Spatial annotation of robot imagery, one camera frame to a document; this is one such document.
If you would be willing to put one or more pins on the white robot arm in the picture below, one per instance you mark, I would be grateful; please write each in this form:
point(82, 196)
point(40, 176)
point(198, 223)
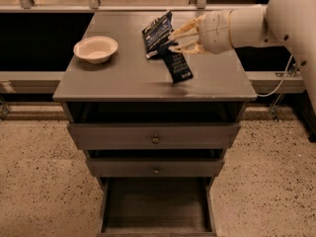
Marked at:
point(287, 23)

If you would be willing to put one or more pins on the white paper bowl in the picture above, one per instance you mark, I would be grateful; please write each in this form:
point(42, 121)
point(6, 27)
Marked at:
point(95, 50)

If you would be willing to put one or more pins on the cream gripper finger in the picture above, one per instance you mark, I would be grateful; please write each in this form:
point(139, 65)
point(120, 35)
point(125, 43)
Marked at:
point(191, 47)
point(188, 29)

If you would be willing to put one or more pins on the upper metal rail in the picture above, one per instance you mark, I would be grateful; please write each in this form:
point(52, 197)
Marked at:
point(140, 8)

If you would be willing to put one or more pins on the dark blue rxbar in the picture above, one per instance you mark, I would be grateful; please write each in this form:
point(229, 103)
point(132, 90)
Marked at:
point(176, 64)

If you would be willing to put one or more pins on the grey middle drawer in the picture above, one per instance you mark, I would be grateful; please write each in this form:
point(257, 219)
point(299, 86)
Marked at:
point(177, 167)

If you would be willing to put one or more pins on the dark blue chip bag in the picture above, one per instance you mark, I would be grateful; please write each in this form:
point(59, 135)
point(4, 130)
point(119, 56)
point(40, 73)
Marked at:
point(156, 33)

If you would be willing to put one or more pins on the grey top drawer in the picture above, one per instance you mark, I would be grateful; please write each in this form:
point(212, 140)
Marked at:
point(104, 136)

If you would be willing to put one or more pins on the brass middle drawer knob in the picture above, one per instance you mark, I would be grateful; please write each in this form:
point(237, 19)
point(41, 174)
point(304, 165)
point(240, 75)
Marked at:
point(156, 171)

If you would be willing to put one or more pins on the metal stand right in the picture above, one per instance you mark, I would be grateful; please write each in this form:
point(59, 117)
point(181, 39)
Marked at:
point(290, 71)

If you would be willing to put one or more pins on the grey open bottom drawer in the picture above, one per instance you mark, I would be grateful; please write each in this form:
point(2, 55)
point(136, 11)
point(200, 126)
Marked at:
point(156, 207)

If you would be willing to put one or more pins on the grey wooden drawer cabinet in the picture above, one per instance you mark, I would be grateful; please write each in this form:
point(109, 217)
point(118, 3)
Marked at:
point(129, 88)

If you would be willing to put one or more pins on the brass top drawer knob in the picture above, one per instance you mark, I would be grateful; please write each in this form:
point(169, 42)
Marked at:
point(155, 139)

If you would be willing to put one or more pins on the brass drawer knob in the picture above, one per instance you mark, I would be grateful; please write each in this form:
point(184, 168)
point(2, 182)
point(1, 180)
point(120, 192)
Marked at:
point(155, 139)
point(156, 171)

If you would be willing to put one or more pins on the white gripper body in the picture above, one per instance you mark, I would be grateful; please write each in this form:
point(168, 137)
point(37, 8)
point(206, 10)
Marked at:
point(215, 32)

